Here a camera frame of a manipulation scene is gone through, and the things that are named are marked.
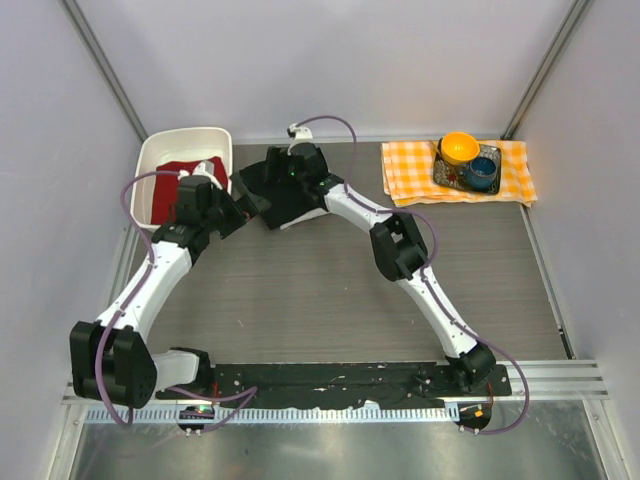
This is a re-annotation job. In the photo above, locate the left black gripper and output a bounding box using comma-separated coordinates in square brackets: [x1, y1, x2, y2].
[202, 173, 270, 239]

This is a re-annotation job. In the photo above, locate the black t shirt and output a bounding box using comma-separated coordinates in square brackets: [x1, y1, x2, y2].
[239, 161, 323, 230]

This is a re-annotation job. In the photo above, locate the white plastic tub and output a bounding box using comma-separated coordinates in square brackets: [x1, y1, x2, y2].
[130, 127, 234, 231]

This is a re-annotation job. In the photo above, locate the orange checkered cloth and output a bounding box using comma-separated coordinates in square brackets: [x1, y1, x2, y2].
[381, 140, 538, 207]

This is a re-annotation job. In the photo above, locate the white t shirt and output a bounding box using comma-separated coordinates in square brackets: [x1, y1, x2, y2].
[279, 208, 328, 230]

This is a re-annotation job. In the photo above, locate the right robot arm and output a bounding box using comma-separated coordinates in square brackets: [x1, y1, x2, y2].
[261, 142, 496, 395]

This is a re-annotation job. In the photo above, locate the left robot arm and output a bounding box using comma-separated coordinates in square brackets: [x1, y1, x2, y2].
[70, 175, 270, 409]

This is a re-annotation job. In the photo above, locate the red t shirt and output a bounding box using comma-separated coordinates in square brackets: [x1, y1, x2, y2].
[151, 156, 229, 225]

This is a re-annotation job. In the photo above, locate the dark patterned tray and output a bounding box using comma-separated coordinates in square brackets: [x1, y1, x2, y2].
[432, 140, 502, 195]

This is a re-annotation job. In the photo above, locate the orange bowl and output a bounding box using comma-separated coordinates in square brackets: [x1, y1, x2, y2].
[440, 132, 480, 165]

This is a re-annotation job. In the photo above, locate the blue mug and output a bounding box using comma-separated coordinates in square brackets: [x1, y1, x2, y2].
[462, 156, 498, 191]

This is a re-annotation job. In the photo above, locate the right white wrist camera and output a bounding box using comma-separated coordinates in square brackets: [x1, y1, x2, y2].
[287, 124, 314, 152]

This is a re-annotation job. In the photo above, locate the slotted cable duct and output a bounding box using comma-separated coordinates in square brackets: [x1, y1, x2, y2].
[85, 403, 460, 425]

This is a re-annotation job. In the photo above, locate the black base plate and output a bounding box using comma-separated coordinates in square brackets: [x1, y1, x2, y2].
[183, 362, 512, 410]

